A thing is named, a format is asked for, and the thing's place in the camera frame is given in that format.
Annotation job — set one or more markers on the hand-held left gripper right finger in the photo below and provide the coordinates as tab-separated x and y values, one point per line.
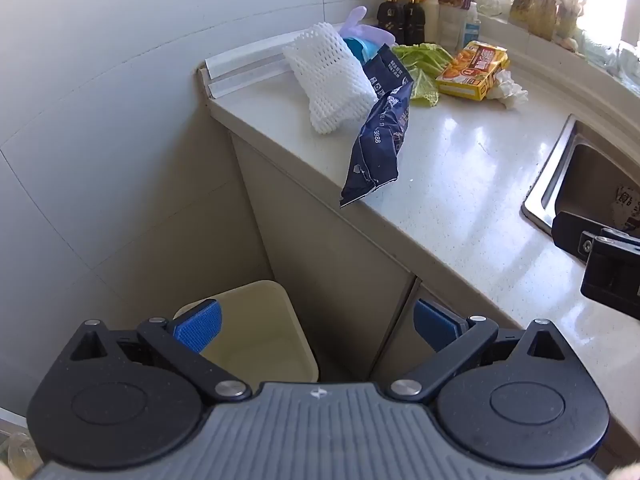
435	327

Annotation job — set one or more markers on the row of sprouting garlic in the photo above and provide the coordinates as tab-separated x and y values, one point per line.
545	5

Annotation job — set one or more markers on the white tissue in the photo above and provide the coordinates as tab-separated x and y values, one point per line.
507	91

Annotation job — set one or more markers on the torn paper sticker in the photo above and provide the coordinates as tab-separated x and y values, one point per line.
627	202

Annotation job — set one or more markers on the small clear spray bottle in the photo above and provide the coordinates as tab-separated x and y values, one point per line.
472	27

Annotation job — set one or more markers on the blue plastic cup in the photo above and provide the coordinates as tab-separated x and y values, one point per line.
362	50

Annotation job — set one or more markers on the clear plastic container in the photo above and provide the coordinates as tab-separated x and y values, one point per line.
452	27

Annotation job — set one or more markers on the stainless steel sink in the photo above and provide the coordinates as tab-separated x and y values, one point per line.
590	180

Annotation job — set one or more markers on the napa cabbage leaf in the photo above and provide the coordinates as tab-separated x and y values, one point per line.
425	60

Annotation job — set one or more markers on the black pump bottle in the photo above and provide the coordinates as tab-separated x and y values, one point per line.
414	17
390	15

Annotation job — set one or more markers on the cream plastic trash bin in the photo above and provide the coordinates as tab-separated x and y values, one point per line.
270	330

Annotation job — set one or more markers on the clear glass dishes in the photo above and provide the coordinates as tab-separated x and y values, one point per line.
607	57

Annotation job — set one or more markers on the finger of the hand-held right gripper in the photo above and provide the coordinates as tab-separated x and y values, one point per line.
612	280
622	238

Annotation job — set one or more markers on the white backsplash strip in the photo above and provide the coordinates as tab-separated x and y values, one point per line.
245	67

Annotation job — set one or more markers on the yellow cardboard box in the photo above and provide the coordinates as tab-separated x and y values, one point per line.
470	72

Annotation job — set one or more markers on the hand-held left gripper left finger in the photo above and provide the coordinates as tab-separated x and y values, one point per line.
200	327

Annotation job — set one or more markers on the purple rubber glove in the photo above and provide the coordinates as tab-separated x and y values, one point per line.
357	22

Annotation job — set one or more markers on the white foam fruit net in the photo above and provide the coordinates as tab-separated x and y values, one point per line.
325	75

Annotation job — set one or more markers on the white bottle yellow cap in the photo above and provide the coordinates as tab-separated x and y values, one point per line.
430	10

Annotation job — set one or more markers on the dark blue snack bag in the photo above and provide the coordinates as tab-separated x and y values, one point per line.
380	145

